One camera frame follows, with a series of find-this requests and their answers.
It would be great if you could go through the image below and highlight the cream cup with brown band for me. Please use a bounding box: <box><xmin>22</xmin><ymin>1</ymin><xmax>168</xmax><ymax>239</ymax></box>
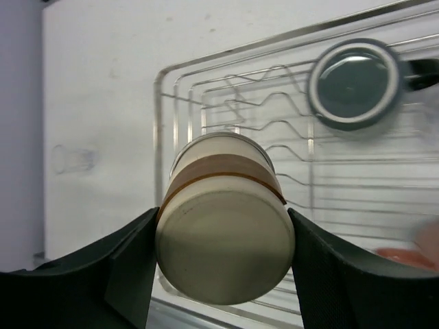
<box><xmin>155</xmin><ymin>132</ymin><xmax>295</xmax><ymax>305</ymax></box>

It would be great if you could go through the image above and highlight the small clear glass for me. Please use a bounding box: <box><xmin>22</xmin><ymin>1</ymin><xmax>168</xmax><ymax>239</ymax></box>
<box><xmin>51</xmin><ymin>145</ymin><xmax>98</xmax><ymax>175</ymax></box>

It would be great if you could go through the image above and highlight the dark grey mug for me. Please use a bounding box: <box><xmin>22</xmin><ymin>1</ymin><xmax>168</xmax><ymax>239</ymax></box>
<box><xmin>306</xmin><ymin>38</ymin><xmax>438</xmax><ymax>132</ymax></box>

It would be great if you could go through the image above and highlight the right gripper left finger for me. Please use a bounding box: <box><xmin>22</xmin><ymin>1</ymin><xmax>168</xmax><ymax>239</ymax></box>
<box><xmin>1</xmin><ymin>208</ymin><xmax>158</xmax><ymax>328</ymax></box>

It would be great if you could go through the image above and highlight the pink floral mug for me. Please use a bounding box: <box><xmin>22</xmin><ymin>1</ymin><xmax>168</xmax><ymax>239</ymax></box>
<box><xmin>375</xmin><ymin>217</ymin><xmax>438</xmax><ymax>272</ymax></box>

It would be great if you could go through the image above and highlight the wire dish rack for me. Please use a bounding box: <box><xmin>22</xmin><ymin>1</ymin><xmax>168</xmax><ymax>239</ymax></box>
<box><xmin>153</xmin><ymin>1</ymin><xmax>438</xmax><ymax>250</ymax></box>

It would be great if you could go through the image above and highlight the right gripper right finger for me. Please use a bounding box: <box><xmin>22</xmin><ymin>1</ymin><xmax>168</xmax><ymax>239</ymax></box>
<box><xmin>288</xmin><ymin>208</ymin><xmax>438</xmax><ymax>329</ymax></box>

